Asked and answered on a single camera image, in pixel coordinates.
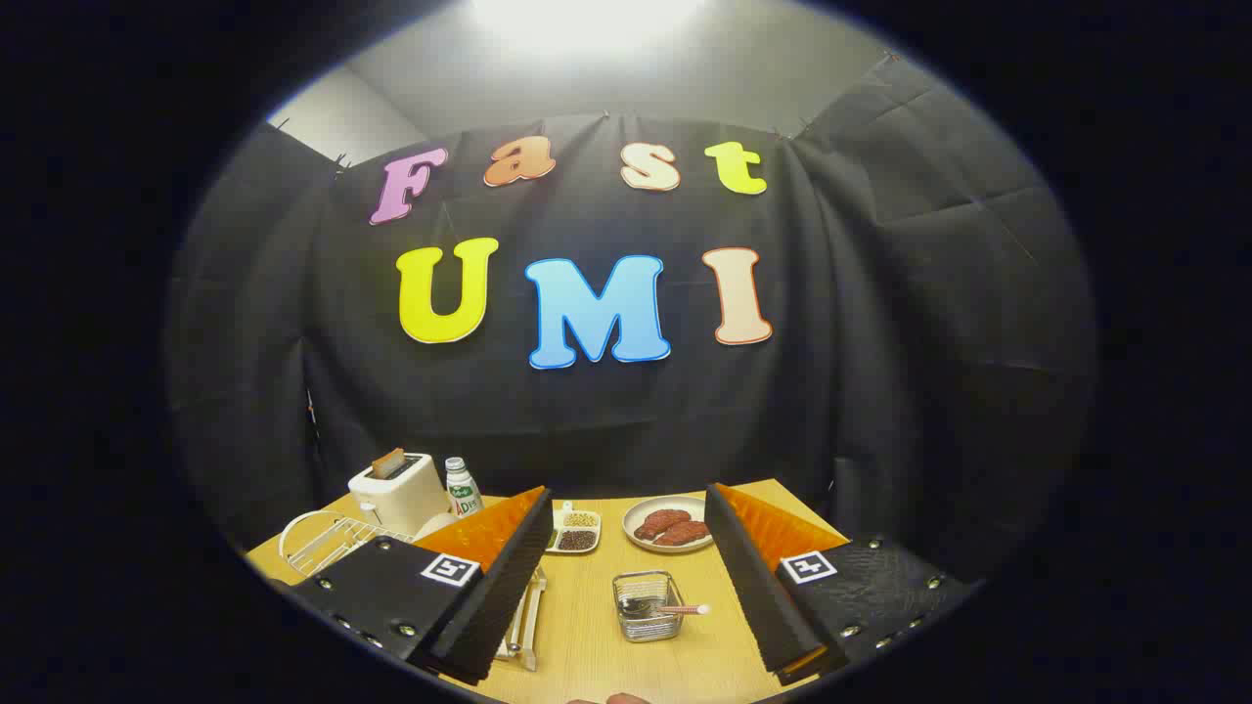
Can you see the white milk bottle green label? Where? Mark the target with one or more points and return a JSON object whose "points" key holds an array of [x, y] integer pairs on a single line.
{"points": [[462, 489]]}

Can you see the brown meat patty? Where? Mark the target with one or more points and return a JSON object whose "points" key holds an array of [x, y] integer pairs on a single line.
{"points": [[688, 533], [663, 520]]}

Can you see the white plate with meat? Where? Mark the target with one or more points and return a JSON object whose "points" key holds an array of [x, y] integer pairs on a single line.
{"points": [[641, 513]]}

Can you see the black backdrop cloth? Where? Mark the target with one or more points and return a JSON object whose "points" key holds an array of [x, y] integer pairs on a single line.
{"points": [[861, 323]]}

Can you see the white toaster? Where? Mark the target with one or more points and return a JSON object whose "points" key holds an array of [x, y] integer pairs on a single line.
{"points": [[406, 499]]}

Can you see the toasted bread slice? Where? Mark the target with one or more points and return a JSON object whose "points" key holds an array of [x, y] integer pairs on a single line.
{"points": [[388, 462]]}

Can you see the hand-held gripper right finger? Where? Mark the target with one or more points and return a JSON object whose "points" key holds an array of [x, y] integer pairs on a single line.
{"points": [[758, 587]]}

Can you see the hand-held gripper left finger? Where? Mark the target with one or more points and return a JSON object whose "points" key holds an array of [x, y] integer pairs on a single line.
{"points": [[494, 596]]}

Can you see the white divided dish with beans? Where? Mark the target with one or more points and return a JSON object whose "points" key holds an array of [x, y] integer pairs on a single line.
{"points": [[575, 538]]}

